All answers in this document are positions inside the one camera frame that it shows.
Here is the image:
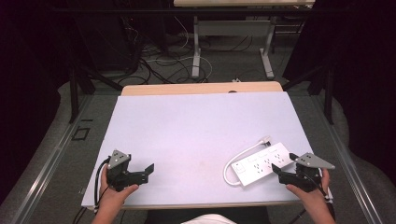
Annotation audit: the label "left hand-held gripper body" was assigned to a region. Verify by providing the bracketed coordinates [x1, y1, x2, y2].
[106, 149, 142, 192]

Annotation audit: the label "person's dark pants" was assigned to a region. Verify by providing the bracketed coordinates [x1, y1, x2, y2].
[144, 206, 273, 224]

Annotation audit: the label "white desk with metal legs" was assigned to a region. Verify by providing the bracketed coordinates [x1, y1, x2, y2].
[173, 0, 316, 80]

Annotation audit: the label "white power strip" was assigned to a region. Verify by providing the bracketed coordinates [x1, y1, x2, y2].
[230, 142, 294, 188]

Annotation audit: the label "tangle of floor cables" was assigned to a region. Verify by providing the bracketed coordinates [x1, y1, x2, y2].
[116, 15, 255, 86]

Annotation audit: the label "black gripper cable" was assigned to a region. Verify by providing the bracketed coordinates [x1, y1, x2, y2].
[93, 156, 112, 210]
[306, 172, 337, 222]

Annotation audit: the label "metal floor rail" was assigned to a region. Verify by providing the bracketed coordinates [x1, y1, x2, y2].
[309, 94, 386, 224]
[10, 94, 94, 224]

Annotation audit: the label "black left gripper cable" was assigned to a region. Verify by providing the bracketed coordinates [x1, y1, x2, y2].
[93, 156, 112, 210]

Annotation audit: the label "white power strip cable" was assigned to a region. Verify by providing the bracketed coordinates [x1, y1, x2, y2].
[222, 135, 272, 188]

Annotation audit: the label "person's left hand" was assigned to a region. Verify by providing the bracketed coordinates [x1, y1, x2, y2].
[99, 164, 140, 208]

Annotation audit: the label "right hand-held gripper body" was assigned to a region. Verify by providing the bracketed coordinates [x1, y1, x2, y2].
[290, 151, 336, 192]

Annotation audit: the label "person's right hand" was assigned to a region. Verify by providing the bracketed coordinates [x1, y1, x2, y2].
[286, 169, 332, 213]

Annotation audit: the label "black floor outlet cover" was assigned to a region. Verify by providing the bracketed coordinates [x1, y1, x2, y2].
[71, 126, 92, 142]

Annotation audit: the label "black curtain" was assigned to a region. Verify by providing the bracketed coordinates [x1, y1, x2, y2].
[281, 0, 396, 188]
[0, 0, 78, 206]

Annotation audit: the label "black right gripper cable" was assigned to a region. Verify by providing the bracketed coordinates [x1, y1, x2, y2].
[306, 172, 337, 222]

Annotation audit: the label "white table cover sheet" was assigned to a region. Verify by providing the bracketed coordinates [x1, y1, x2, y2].
[80, 91, 334, 210]

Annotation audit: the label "person's white shirt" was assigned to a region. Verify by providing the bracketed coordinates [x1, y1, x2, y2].
[179, 213, 238, 224]

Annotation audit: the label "black metal stand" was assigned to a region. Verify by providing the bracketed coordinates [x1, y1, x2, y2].
[281, 63, 335, 126]
[67, 63, 124, 125]

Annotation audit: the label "wooden table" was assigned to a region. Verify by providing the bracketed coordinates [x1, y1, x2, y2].
[120, 80, 284, 97]

